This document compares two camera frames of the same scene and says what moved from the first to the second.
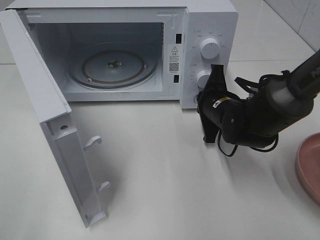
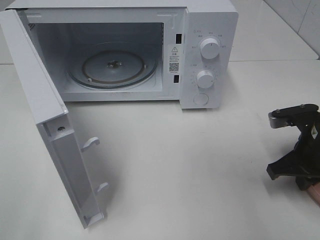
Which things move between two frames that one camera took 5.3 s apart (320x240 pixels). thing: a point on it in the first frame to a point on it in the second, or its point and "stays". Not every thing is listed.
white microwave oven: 119,50 stays
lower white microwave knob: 202,78 stays
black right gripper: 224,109 to 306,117
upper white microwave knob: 210,49 stays
